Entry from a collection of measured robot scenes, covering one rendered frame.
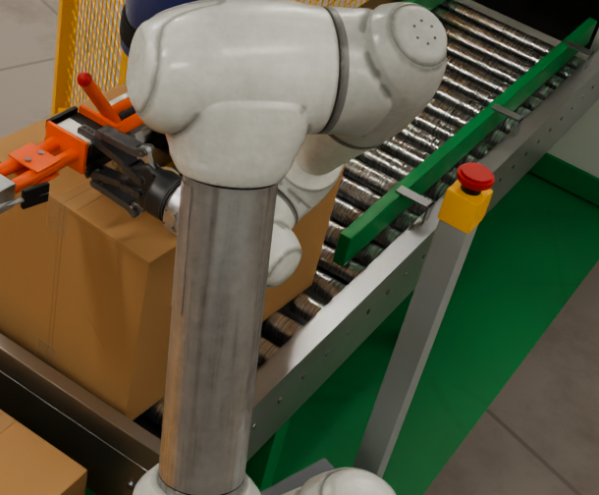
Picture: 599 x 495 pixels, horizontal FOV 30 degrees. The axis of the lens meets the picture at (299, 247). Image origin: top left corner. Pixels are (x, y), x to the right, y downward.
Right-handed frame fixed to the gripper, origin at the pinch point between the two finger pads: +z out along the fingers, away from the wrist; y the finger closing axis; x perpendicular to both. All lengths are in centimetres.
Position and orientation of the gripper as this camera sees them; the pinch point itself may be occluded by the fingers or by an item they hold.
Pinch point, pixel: (78, 142)
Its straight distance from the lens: 183.8
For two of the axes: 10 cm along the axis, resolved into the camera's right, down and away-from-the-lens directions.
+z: -8.2, -4.8, 3.2
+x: 5.4, -4.5, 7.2
